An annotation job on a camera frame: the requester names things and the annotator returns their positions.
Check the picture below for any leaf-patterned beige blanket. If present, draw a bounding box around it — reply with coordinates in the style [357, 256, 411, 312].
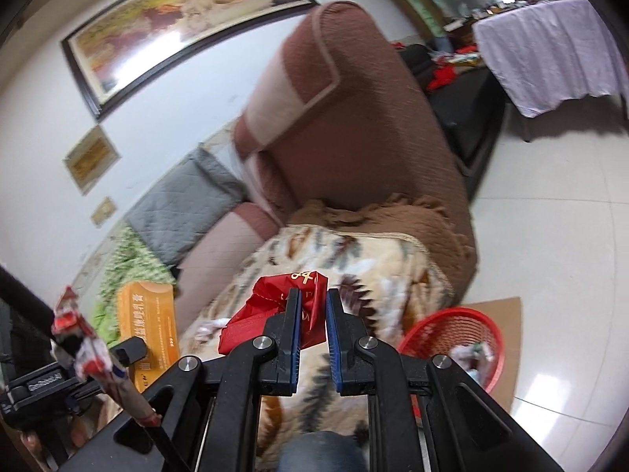
[179, 224, 454, 471]

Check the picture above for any person's jeans leg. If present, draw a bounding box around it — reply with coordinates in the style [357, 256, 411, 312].
[276, 430, 368, 472]

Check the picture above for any framed horse painting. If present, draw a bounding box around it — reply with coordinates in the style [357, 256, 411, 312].
[62, 0, 316, 120]

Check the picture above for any orange long carton box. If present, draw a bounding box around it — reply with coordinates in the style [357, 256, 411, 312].
[117, 281, 180, 392]

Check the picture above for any flat brown cardboard sheet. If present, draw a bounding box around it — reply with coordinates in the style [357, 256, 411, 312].
[464, 297, 522, 413]

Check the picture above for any brown fabric sofa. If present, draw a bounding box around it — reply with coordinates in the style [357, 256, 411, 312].
[175, 1, 475, 329]

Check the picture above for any beige wall switch plate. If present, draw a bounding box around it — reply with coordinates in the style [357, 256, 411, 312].
[91, 196, 117, 228]

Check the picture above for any grey quilted cushion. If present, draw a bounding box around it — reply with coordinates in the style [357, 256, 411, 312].
[126, 146, 247, 267]

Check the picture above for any red packet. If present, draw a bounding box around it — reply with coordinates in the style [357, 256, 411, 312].
[217, 271, 328, 355]

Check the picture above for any person's left hand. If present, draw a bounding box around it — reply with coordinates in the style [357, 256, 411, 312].
[23, 394, 122, 463]

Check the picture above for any red plastic mesh basket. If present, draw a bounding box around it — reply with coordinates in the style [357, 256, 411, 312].
[398, 306, 504, 394]

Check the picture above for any green patterned quilt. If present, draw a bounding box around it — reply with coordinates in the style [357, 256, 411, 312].
[91, 224, 176, 346]

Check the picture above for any brown fringed throw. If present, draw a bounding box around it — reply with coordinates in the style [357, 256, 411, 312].
[289, 194, 476, 299]

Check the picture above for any white cloth-covered table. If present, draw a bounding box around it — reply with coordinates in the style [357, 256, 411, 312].
[472, 0, 628, 118]

